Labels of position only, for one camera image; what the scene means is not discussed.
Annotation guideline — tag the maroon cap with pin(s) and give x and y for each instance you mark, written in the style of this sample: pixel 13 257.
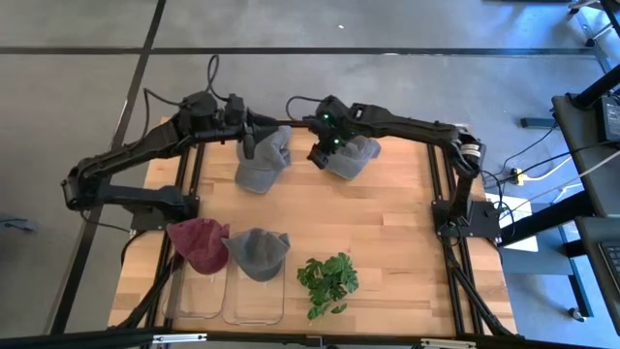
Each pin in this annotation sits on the maroon cap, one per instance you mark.
pixel 201 244

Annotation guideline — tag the black desk leg beam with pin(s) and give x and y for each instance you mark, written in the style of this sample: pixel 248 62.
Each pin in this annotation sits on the black desk leg beam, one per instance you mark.
pixel 547 218

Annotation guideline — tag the black keyboard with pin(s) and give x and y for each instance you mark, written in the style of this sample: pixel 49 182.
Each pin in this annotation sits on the black keyboard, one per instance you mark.
pixel 611 262

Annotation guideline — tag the black power supply box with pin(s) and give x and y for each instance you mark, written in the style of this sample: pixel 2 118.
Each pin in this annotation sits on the black power supply box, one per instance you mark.
pixel 611 118

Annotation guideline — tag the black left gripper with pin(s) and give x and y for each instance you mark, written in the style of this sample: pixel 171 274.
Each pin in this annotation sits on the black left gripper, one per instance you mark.
pixel 237 126

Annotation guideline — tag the yellow power plug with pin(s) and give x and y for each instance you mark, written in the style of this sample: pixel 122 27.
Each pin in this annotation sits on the yellow power plug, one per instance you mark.
pixel 517 177

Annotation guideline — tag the black aluminium table frame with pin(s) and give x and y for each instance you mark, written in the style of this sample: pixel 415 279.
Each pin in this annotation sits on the black aluminium table frame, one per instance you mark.
pixel 433 169

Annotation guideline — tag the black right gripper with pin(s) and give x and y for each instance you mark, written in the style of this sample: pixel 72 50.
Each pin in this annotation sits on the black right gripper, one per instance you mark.
pixel 319 156

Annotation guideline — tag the black beam with silver brackets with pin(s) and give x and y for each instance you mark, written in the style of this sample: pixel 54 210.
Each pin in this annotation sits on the black beam with silver brackets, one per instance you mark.
pixel 290 339

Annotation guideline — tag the office chair base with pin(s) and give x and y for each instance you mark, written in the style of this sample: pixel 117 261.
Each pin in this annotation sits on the office chair base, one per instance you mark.
pixel 589 42

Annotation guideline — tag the blue desk leg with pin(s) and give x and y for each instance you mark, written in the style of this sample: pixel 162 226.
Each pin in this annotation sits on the blue desk leg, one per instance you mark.
pixel 581 286

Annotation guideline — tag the green artificial plant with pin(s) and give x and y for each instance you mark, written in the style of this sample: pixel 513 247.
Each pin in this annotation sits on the green artificial plant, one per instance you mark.
pixel 327 283

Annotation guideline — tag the black desk post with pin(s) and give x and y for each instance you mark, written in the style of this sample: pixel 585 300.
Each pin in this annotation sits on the black desk post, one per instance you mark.
pixel 598 87

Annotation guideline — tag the white flat sheet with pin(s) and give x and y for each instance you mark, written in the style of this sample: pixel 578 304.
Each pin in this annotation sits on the white flat sheet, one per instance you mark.
pixel 523 242

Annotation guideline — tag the black floor bar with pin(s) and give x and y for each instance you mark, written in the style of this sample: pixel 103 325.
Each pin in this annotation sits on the black floor bar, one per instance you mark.
pixel 537 122

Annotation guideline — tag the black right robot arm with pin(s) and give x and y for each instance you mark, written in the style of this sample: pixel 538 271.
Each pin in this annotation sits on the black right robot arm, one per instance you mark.
pixel 412 127

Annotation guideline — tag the grey cap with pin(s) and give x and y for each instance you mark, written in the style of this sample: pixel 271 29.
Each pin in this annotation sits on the grey cap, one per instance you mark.
pixel 261 169
pixel 353 157
pixel 259 254

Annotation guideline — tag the black desk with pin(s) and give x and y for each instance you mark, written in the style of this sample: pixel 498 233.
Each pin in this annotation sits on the black desk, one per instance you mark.
pixel 591 271
pixel 581 145

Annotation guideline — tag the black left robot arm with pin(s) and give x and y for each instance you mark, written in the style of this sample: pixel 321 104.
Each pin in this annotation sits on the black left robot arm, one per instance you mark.
pixel 126 157

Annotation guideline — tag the clear plastic tray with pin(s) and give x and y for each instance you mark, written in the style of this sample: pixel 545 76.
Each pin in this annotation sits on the clear plastic tray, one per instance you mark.
pixel 254 303
pixel 198 295

